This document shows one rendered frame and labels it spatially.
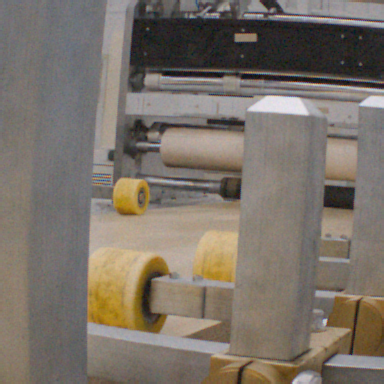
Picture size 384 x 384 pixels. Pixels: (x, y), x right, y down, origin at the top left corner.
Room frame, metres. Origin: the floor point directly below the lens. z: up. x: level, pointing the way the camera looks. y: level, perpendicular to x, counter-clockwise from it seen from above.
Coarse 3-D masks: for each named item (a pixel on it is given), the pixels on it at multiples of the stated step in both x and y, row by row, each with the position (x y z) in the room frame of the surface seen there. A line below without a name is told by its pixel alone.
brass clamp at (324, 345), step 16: (320, 336) 0.56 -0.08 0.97; (336, 336) 0.56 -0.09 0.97; (224, 352) 0.50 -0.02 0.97; (304, 352) 0.51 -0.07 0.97; (320, 352) 0.51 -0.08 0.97; (336, 352) 0.55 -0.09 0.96; (224, 368) 0.47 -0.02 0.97; (240, 368) 0.47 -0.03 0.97; (256, 368) 0.47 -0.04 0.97; (272, 368) 0.48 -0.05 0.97; (288, 368) 0.48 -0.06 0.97; (304, 368) 0.49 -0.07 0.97; (320, 368) 0.52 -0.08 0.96
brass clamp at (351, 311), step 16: (336, 304) 0.72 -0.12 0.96; (352, 304) 0.70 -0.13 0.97; (368, 304) 0.70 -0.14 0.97; (336, 320) 0.70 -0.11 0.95; (352, 320) 0.70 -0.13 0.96; (368, 320) 0.69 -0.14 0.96; (352, 336) 0.70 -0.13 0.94; (368, 336) 0.69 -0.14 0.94; (352, 352) 0.70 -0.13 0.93; (368, 352) 0.69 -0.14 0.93
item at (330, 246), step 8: (328, 240) 1.29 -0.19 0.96; (336, 240) 1.29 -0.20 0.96; (344, 240) 1.28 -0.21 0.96; (320, 248) 1.29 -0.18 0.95; (328, 248) 1.29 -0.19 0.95; (336, 248) 1.29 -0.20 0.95; (344, 248) 1.28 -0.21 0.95; (320, 256) 1.29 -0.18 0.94; (328, 256) 1.29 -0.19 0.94; (336, 256) 1.28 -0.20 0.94; (344, 256) 1.28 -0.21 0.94
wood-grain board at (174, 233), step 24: (96, 216) 2.14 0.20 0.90; (120, 216) 2.19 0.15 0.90; (144, 216) 2.23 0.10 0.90; (168, 216) 2.27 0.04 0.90; (192, 216) 2.31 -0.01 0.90; (216, 216) 2.35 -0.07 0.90; (336, 216) 2.57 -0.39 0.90; (96, 240) 1.66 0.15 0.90; (120, 240) 1.69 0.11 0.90; (144, 240) 1.72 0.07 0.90; (168, 240) 1.74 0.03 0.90; (192, 240) 1.77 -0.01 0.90; (168, 264) 1.41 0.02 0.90; (192, 264) 1.43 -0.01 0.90; (192, 336) 0.91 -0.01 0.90; (216, 336) 0.97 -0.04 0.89
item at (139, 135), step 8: (136, 72) 3.17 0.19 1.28; (136, 80) 3.14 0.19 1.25; (136, 88) 3.17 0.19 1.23; (144, 128) 3.21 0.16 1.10; (136, 136) 3.18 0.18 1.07; (128, 144) 3.15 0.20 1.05; (136, 144) 3.15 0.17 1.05; (136, 152) 3.16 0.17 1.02; (144, 152) 3.24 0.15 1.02; (128, 176) 3.15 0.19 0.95
